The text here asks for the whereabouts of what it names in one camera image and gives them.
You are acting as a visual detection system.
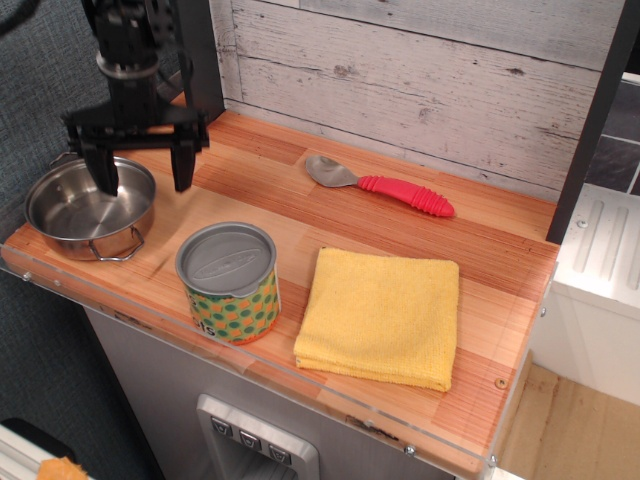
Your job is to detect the white toy sink unit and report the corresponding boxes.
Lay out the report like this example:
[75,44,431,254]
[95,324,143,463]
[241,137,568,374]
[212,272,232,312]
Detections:
[527,72,640,407]

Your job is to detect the dark grey post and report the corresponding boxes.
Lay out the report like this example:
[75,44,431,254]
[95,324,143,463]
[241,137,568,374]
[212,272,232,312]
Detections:
[170,0,225,124]
[546,0,639,245]

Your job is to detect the orange object at corner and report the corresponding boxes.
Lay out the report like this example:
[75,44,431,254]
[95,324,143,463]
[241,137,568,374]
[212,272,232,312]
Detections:
[36,457,90,480]

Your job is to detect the clear acrylic edge guard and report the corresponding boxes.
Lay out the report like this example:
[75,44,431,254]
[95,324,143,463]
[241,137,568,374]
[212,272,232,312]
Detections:
[2,230,559,479]

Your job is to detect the dark grey left post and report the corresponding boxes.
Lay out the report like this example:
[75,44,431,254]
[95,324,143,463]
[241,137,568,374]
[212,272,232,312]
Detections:
[170,0,225,124]

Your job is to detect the green orange dotted can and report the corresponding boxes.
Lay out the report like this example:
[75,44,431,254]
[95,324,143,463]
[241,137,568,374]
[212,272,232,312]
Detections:
[176,222,281,345]

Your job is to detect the yellow folded cloth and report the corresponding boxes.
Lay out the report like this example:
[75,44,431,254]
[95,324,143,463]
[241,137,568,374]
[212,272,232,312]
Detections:
[294,248,460,392]

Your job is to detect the dark grey right post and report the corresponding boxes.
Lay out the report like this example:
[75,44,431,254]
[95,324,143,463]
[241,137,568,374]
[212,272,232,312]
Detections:
[546,0,639,245]

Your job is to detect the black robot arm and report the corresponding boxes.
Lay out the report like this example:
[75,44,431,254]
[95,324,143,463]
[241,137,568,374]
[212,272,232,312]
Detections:
[63,1,209,196]

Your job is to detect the spoon with red handle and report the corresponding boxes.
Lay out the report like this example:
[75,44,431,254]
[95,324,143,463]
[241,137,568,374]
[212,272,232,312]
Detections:
[305,155,455,218]

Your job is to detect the stainless steel pot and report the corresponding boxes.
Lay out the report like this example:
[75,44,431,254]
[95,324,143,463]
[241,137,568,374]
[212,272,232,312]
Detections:
[24,152,156,262]

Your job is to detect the silver dispenser panel with buttons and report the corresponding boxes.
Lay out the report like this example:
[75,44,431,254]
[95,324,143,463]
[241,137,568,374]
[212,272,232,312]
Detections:
[196,394,320,479]

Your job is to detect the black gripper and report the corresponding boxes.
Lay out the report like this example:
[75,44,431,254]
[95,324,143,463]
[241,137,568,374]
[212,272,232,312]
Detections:
[62,76,209,196]

